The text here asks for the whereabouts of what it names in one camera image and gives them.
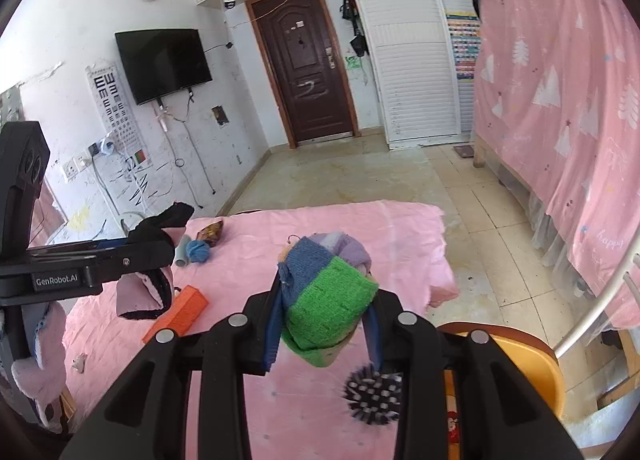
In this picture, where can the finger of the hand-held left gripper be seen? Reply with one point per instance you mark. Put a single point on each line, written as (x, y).
(140, 260)
(75, 250)

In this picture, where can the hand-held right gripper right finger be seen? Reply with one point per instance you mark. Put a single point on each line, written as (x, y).
(374, 340)

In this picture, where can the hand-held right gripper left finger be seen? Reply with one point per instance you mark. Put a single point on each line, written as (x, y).
(272, 335)

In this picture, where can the black sock with pink lining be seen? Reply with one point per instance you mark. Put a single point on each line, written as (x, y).
(167, 220)

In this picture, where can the green blue purple knit sock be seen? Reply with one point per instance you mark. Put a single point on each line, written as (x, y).
(325, 300)

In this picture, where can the light blue tube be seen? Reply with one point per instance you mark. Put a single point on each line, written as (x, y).
(181, 255)

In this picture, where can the black white spiky ball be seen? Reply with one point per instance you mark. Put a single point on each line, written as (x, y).
(372, 395)

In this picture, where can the blue yarn ball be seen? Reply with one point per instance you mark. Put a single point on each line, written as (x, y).
(200, 250)

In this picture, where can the pink tablecloth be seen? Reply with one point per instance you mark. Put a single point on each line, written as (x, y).
(300, 390)

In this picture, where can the orange box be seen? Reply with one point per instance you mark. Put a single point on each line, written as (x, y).
(175, 315)

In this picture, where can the brown snack wrapper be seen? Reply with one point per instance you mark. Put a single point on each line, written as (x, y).
(210, 232)

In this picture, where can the small white scrap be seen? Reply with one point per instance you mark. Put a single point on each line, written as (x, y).
(78, 364)

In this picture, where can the eye chart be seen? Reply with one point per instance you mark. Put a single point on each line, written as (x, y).
(115, 110)

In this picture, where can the floor scale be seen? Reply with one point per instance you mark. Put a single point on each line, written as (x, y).
(464, 151)

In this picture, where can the wooden bunk bed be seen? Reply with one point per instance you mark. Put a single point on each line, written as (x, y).
(482, 155)

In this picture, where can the dark brown door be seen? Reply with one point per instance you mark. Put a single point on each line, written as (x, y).
(305, 70)

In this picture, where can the white louvred wardrobe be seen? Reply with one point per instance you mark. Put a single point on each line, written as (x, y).
(410, 50)

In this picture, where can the pink tree print curtain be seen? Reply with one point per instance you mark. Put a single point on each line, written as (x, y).
(565, 115)

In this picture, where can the colourful grid poster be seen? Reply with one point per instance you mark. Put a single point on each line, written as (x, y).
(462, 48)

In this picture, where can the hanging black bags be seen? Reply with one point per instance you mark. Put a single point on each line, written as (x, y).
(354, 20)

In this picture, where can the white wall socket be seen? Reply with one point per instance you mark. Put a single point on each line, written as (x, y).
(75, 166)

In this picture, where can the white blue wall charger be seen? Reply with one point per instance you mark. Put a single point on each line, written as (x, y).
(104, 146)

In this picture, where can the brown wall box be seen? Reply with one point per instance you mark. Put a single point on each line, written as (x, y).
(220, 116)

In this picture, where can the black wall television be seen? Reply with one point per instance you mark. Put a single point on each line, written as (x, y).
(162, 65)

